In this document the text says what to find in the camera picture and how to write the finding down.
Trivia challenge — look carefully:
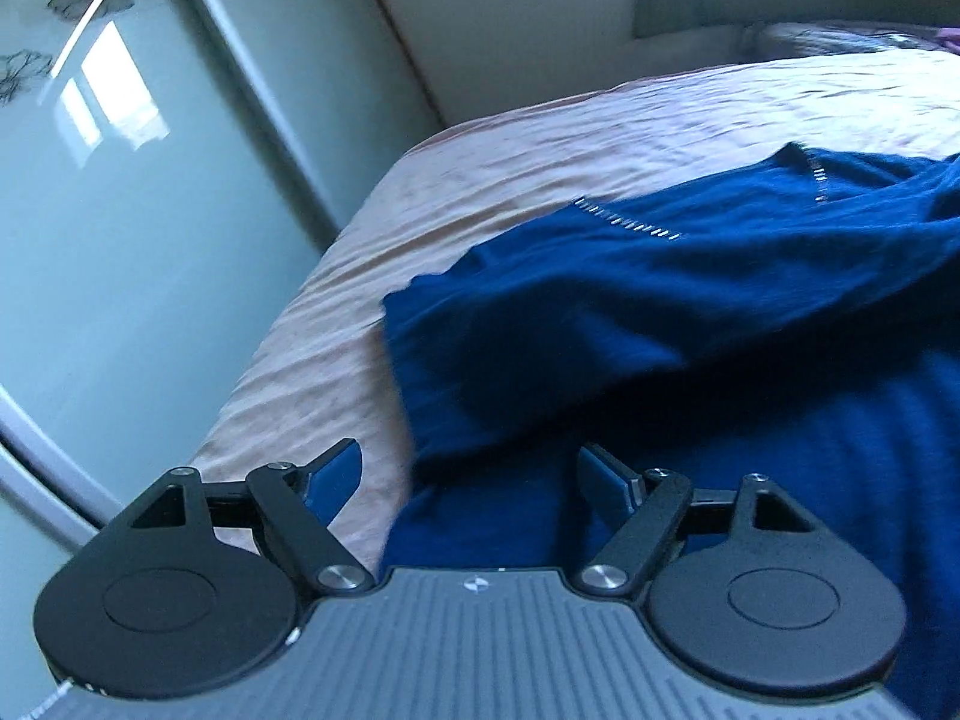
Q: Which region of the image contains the pink bed sheet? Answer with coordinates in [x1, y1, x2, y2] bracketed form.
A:
[187, 49, 960, 578]

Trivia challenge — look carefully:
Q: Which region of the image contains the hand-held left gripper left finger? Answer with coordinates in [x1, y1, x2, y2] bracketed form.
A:
[105, 439, 377, 595]

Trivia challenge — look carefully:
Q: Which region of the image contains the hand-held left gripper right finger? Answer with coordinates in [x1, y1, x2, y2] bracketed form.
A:
[573, 444, 816, 598]

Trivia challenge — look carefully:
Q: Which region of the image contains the floral glass wardrobe door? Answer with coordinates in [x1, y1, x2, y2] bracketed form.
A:
[176, 0, 445, 241]
[0, 0, 342, 541]

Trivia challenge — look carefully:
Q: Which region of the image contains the patterned pillow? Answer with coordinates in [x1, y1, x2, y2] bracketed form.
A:
[742, 19, 960, 58]

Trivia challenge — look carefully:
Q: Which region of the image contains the dark blue knit sweater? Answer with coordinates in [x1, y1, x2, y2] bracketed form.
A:
[381, 142, 960, 720]

